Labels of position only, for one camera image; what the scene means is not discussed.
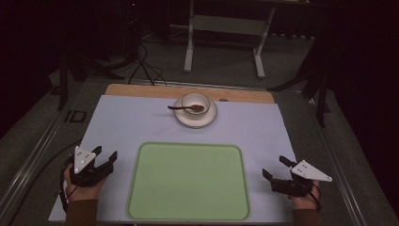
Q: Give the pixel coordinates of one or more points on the white metal stand frame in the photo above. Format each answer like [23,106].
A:
[226,25]

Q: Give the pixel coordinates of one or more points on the green tray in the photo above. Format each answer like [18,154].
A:
[188,182]

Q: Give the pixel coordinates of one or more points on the brown wooden spoon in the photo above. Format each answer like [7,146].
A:
[197,108]

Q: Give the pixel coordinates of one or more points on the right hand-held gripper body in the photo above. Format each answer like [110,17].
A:
[309,172]

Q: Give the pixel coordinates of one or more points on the pale table mat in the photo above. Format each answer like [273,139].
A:
[125,125]

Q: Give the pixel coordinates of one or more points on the black stand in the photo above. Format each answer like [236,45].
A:
[63,84]
[320,94]

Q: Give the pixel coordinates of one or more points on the metal floor rail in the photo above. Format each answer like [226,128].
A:
[338,175]
[34,157]

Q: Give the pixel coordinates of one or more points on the person's right hand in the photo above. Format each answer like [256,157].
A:
[307,202]

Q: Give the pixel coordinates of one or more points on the white bowl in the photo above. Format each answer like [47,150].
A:
[189,100]

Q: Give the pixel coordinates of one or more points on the person's left hand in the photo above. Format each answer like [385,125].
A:
[81,193]

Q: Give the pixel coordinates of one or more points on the white saucer plate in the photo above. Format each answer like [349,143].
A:
[196,122]

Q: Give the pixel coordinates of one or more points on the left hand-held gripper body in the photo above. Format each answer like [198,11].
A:
[82,158]

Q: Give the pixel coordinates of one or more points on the dark device with red light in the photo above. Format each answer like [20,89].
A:
[132,28]

